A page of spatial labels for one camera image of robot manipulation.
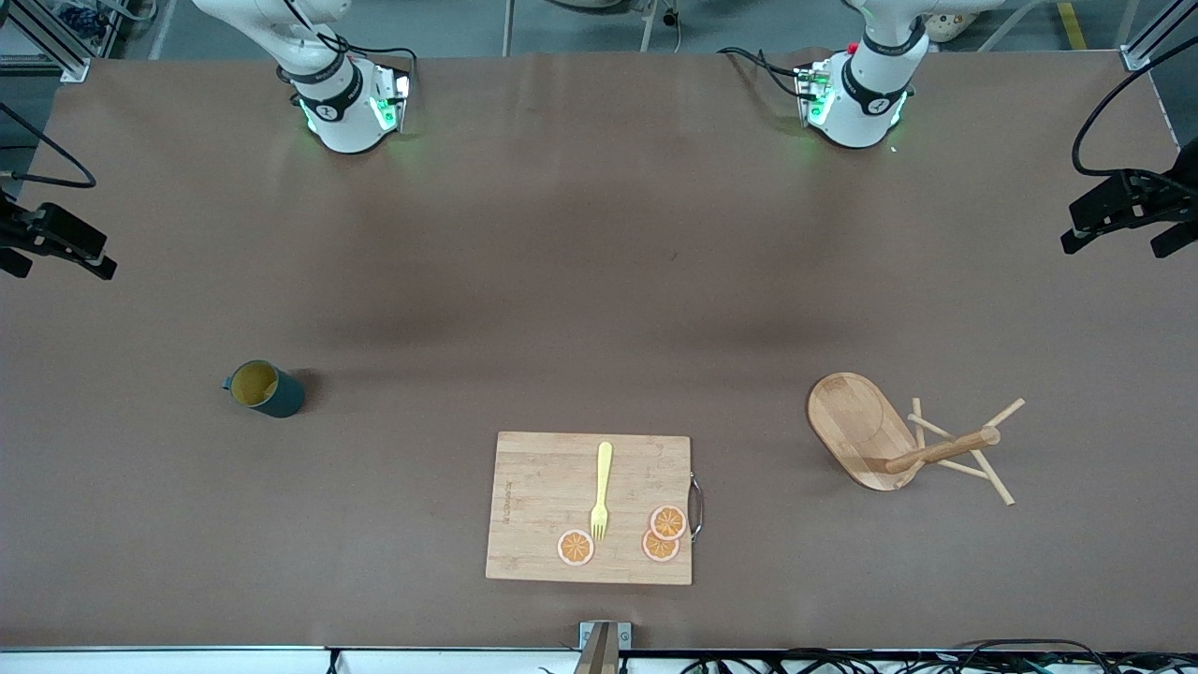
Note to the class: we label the aluminium camera post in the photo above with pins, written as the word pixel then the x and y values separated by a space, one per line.
pixel 599 655

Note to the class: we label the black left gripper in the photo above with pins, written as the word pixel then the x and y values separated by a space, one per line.
pixel 1181 190

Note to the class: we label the orange slice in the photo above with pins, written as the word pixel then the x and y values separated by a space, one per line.
pixel 576 548
pixel 668 521
pixel 655 552

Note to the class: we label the wooden mug rack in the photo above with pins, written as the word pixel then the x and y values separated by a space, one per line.
pixel 856 431

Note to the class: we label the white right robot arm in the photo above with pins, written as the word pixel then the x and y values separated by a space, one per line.
pixel 342 122

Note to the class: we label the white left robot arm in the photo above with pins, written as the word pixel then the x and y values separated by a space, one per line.
pixel 861 112

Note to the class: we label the yellow plastic fork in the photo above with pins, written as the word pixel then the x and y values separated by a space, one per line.
pixel 604 468

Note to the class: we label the aluminium frame profile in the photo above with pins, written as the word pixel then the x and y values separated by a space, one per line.
pixel 70 65
pixel 1134 58

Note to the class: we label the teal cup yellow inside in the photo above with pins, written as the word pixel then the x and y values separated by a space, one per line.
pixel 276 398

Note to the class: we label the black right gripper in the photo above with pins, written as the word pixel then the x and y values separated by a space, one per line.
pixel 9 233

